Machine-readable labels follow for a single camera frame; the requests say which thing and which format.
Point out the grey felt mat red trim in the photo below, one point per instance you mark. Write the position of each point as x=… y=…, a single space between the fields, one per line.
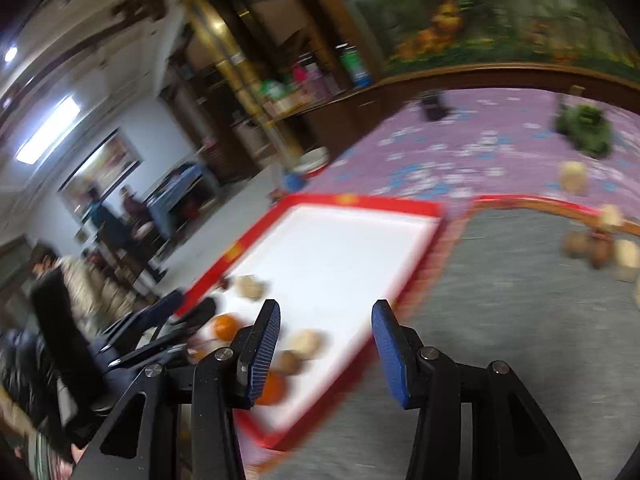
x=500 y=335

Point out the flower and bamboo glass panel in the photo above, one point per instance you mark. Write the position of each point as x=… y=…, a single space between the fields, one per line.
x=490 y=15

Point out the purple floral blanket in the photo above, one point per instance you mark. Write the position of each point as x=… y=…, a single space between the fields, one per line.
x=450 y=150

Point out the ceiling light panel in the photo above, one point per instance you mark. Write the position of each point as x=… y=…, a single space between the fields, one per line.
x=47 y=130

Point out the green plastic bottle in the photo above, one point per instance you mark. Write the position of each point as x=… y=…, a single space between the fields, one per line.
x=356 y=67

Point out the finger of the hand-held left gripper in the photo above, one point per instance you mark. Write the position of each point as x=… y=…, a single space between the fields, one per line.
x=160 y=306
x=195 y=312

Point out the brown kiwi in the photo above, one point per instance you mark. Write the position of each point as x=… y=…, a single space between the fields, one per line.
x=289 y=363
x=577 y=245
x=600 y=255

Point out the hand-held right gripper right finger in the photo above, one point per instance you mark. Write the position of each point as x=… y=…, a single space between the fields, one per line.
x=387 y=355

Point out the white bucket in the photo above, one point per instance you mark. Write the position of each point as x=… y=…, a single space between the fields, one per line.
x=312 y=161

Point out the green fruit with leaves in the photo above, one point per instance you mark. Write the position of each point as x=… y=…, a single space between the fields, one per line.
x=585 y=130

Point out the orange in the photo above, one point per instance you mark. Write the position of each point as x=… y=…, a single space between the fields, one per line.
x=272 y=389
x=226 y=326

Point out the red box with white inside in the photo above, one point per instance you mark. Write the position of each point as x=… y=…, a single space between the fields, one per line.
x=340 y=260

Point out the gold framed glass cabinet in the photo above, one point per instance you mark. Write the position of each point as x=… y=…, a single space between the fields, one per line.
x=225 y=55

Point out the framed wall picture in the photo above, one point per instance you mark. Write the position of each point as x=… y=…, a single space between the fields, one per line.
x=100 y=170

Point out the pale foam-wrapped fruit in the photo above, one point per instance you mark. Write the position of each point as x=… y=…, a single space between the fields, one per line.
x=628 y=259
x=574 y=176
x=611 y=218
x=306 y=344
x=251 y=288

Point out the small black box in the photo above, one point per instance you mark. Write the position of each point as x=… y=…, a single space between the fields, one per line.
x=433 y=105

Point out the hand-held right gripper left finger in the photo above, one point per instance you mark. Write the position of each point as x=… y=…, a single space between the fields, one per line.
x=262 y=355

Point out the table with blue cloth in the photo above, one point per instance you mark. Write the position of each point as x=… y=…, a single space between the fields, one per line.
x=175 y=195

